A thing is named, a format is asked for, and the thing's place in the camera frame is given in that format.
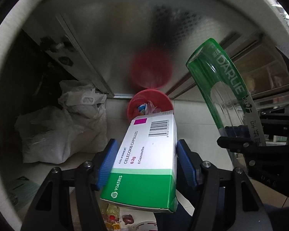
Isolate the white green medicine box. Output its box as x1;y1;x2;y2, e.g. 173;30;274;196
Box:
100;110;177;213

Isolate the green Darlie toothpaste box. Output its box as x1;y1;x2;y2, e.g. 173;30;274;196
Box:
186;38;266;146

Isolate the red plastic trash bin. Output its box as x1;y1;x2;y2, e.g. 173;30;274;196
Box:
127;89;174;122

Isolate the white plastic bag on floor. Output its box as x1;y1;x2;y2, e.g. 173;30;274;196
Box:
15;80;107;164

